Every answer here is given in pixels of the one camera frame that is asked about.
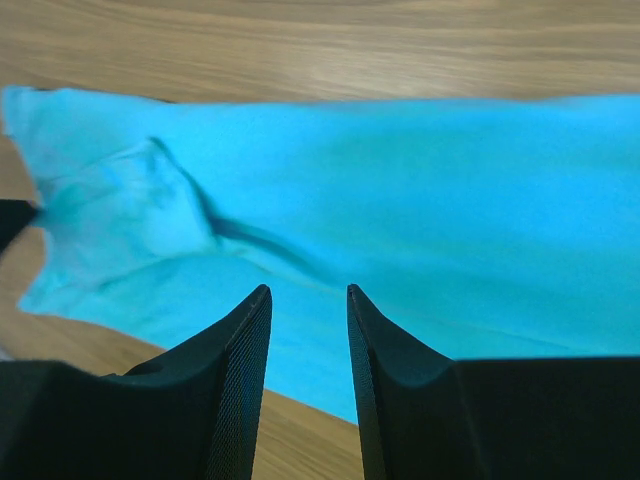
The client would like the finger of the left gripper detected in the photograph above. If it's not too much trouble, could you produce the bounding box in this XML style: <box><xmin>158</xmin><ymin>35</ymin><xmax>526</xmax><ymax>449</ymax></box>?
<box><xmin>0</xmin><ymin>199</ymin><xmax>39</xmax><ymax>250</ymax></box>

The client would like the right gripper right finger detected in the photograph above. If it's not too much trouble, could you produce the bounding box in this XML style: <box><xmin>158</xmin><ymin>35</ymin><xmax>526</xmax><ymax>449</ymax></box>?
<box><xmin>347</xmin><ymin>285</ymin><xmax>639</xmax><ymax>479</ymax></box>

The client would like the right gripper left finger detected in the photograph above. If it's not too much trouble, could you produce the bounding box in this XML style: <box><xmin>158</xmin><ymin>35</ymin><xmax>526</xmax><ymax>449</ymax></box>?
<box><xmin>1</xmin><ymin>286</ymin><xmax>272</xmax><ymax>479</ymax></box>

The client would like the light blue t shirt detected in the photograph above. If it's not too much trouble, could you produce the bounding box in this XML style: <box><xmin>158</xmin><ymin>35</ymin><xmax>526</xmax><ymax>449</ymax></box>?
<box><xmin>1</xmin><ymin>86</ymin><xmax>639</xmax><ymax>421</ymax></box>

